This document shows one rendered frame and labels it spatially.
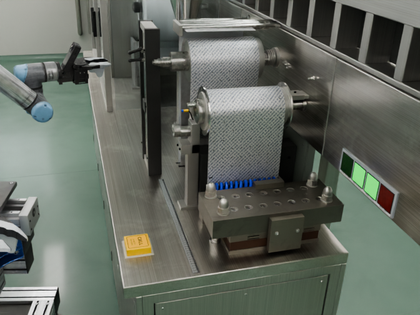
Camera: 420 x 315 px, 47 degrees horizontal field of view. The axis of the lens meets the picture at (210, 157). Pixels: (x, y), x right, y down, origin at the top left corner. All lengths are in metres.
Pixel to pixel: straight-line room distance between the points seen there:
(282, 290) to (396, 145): 0.57
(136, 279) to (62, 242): 1.76
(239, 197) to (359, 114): 0.42
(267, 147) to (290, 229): 0.27
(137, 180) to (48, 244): 1.38
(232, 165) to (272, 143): 0.14
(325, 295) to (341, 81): 0.65
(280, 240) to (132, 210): 0.50
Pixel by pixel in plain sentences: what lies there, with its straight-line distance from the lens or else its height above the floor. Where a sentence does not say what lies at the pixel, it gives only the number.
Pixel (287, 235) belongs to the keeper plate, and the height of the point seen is 0.96.
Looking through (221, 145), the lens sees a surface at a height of 1.16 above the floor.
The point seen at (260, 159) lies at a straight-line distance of 1.52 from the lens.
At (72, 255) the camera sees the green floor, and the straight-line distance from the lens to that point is 2.96.
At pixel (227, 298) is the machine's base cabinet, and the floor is 0.80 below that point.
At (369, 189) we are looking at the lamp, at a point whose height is 1.17.
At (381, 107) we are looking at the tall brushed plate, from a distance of 1.22.
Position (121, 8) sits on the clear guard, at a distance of 2.34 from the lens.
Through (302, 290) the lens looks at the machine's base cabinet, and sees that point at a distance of 1.53.
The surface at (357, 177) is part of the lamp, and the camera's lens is 1.32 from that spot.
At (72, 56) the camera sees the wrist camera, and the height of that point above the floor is 1.28.
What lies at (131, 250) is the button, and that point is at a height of 0.92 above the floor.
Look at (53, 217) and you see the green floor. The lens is 3.33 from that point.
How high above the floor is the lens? 1.77
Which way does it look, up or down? 26 degrees down
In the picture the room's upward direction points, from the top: 2 degrees clockwise
